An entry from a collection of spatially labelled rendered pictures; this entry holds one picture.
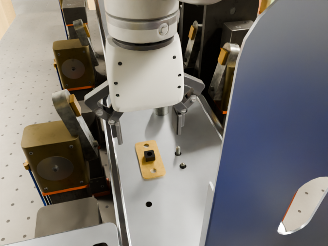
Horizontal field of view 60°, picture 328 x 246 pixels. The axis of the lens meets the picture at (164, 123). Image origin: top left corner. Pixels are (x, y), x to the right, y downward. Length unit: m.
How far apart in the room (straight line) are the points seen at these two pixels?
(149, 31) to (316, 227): 0.23
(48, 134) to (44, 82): 0.87
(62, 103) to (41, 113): 0.72
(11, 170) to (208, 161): 0.66
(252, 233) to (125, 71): 0.25
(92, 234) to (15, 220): 0.46
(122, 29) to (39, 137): 0.26
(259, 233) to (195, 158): 0.33
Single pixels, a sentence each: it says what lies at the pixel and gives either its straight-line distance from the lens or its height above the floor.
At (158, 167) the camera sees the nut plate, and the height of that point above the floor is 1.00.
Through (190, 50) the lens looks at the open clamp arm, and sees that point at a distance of 0.76.
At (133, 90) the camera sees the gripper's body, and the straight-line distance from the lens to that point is 0.37.
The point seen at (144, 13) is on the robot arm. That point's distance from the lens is 0.31.
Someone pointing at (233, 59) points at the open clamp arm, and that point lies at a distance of 0.62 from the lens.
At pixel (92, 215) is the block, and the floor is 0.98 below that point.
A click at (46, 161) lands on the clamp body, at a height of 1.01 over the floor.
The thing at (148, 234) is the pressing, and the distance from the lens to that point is 0.41.
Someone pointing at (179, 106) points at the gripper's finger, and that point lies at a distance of 0.41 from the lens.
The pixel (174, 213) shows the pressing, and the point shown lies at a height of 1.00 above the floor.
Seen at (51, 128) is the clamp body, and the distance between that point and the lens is 0.51.
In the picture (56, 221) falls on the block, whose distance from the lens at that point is 0.47.
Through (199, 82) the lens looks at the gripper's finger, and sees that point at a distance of 0.41.
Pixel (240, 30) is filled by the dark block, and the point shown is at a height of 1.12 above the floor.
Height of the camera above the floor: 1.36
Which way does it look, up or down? 40 degrees down
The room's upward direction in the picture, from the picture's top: straight up
